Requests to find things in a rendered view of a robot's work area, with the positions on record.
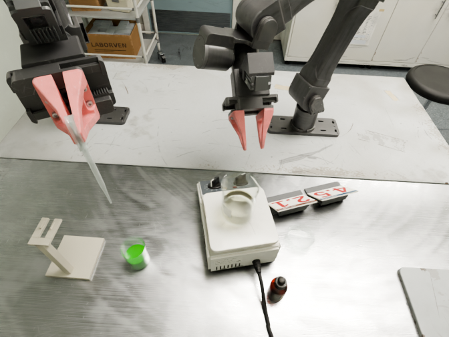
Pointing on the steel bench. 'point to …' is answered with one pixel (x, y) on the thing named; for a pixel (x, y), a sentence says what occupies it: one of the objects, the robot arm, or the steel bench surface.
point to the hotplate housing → (224, 262)
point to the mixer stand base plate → (427, 299)
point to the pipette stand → (67, 252)
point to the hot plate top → (225, 235)
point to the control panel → (207, 188)
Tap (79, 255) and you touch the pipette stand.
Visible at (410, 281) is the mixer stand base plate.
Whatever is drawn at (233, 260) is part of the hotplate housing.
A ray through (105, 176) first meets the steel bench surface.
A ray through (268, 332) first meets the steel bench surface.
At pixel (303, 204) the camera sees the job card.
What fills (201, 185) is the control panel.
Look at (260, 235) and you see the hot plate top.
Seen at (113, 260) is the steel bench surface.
